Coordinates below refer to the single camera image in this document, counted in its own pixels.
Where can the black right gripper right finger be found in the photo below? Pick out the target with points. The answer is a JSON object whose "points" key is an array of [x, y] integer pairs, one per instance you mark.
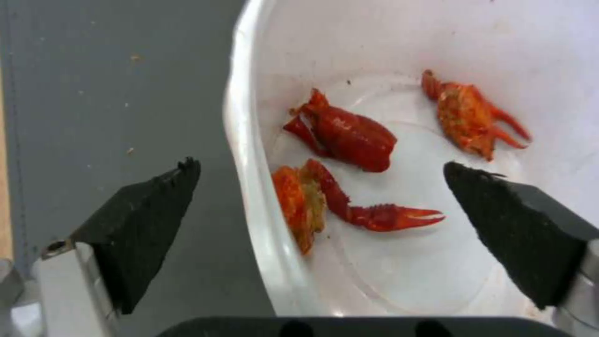
{"points": [[515, 224]]}

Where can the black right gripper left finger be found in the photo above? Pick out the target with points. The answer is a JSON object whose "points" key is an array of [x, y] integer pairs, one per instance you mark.
{"points": [[135, 224]]}

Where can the white plastic takeout container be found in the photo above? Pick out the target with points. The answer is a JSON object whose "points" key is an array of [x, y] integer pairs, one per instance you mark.
{"points": [[421, 154]]}

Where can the orange crayfish shell with legs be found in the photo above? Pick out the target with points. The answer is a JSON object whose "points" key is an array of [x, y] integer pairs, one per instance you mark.
{"points": [[468, 116]]}

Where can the crayfish shell with long claw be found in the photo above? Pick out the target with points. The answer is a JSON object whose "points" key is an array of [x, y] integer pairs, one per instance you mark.
{"points": [[318, 207]]}

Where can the red crayfish head shell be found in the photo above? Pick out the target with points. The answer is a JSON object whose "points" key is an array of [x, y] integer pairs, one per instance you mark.
{"points": [[348, 135]]}

